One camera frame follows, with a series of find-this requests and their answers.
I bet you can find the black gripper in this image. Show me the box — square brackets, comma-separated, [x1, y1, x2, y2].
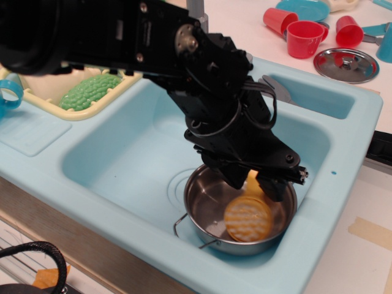
[183, 91, 307, 202]

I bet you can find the yellow dish brush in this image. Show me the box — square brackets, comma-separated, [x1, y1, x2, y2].
[224, 170, 273, 243]

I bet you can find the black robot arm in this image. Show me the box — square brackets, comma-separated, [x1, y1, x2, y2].
[1, 1, 307, 202]

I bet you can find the stainless steel pot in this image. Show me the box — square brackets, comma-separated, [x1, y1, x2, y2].
[173, 165, 297, 256]

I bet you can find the steel pot lid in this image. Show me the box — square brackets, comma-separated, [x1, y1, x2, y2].
[313, 48, 380, 84]

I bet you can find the grey plastic fork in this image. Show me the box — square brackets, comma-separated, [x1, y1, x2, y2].
[258, 75, 298, 106]

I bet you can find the light blue toy sink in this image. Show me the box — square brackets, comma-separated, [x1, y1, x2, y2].
[1, 58, 383, 293]

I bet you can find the red cup front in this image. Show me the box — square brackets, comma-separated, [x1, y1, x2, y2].
[286, 20, 329, 59]

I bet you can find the red cup lying left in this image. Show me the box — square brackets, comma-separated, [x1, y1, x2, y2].
[263, 8, 299, 37]

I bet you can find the yellow dish rack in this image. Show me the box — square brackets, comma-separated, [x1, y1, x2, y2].
[1, 67, 142, 121]

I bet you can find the red cup right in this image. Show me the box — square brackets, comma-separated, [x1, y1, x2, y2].
[336, 15, 364, 48]

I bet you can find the blue plastic plate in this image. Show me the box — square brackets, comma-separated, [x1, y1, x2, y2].
[276, 0, 330, 22]

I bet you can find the blue cup right edge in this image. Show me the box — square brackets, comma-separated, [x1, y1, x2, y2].
[376, 24, 392, 63]

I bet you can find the grey toy faucet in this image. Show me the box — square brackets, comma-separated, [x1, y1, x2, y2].
[186, 0, 209, 33]

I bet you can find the green bumpy toy vegetable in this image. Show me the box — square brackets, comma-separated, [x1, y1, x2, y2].
[59, 73, 121, 111]

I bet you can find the cream toy top right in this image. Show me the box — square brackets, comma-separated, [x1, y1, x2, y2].
[323, 0, 359, 13]

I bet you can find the blue plastic utensil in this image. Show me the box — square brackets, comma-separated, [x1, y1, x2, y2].
[362, 22, 391, 37]

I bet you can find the cream toy jug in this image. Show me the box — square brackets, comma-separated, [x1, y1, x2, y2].
[19, 69, 101, 105]

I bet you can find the yellow tape piece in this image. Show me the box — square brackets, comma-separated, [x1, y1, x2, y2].
[32, 268, 59, 289]

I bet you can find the black braided cable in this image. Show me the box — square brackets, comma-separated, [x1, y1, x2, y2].
[0, 241, 67, 294]

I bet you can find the blue cup handle left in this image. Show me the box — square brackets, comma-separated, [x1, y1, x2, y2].
[1, 79, 24, 119]

